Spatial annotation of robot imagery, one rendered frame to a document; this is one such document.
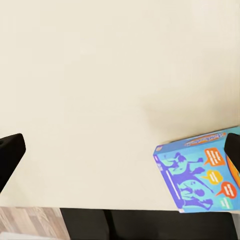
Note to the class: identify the board game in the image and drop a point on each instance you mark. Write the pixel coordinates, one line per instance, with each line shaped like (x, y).
(199, 174)

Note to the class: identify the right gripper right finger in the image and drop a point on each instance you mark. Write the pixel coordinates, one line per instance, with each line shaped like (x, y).
(232, 149)

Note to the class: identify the bed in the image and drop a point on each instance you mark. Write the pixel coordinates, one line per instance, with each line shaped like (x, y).
(94, 86)

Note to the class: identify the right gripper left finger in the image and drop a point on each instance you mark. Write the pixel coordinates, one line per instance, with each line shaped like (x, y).
(12, 149)

